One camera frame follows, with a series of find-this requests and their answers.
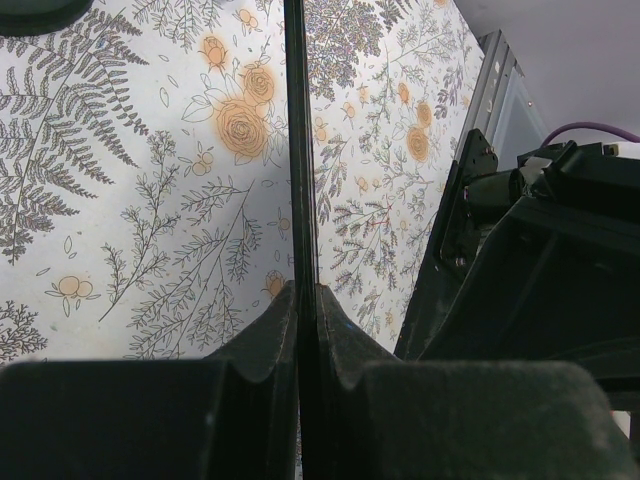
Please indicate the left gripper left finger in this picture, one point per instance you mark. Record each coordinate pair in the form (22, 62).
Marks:
(231, 415)

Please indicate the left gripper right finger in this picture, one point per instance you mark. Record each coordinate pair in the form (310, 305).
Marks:
(389, 419)

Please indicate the small black-framed whiteboard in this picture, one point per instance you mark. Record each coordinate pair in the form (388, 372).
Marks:
(302, 191)

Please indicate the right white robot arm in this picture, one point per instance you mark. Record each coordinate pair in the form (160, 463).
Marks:
(558, 276)

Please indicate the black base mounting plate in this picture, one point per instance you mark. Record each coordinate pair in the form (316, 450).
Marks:
(471, 201)

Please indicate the floral patterned table mat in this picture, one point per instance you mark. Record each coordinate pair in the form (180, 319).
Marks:
(145, 168)

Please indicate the black round microphone stand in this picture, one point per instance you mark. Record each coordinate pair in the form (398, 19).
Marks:
(39, 17)

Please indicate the aluminium frame rail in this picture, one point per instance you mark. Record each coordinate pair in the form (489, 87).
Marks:
(501, 104)

